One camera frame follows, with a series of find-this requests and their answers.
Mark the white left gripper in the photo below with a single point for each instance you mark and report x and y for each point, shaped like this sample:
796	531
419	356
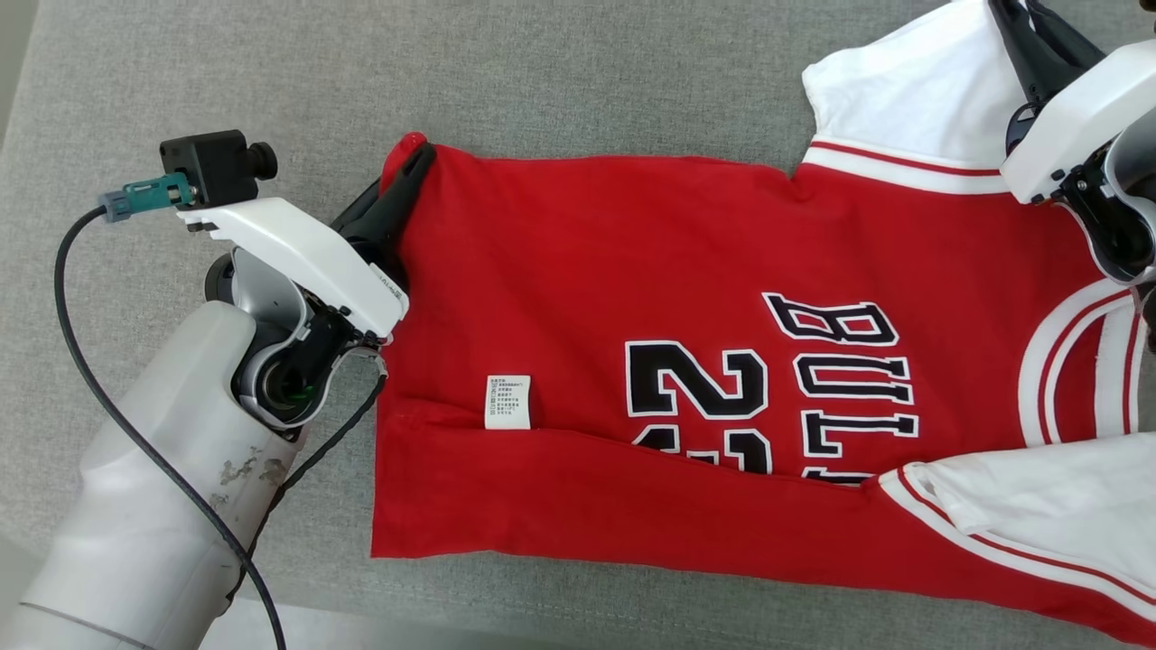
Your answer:
307	262

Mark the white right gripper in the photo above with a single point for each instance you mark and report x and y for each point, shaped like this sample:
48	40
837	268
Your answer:
1084	117

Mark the red basketball jersey white sleeves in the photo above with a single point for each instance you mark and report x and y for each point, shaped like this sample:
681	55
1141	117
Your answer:
632	253

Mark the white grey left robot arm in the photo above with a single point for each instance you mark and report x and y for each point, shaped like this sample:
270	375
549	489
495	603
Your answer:
163	506

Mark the grey fabric sofa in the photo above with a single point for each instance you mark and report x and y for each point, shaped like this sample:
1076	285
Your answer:
497	81

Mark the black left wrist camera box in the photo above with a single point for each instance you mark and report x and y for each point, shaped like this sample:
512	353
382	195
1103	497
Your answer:
212	162

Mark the teal left camera connector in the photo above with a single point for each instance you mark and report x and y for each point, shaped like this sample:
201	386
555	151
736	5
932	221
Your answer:
149	192

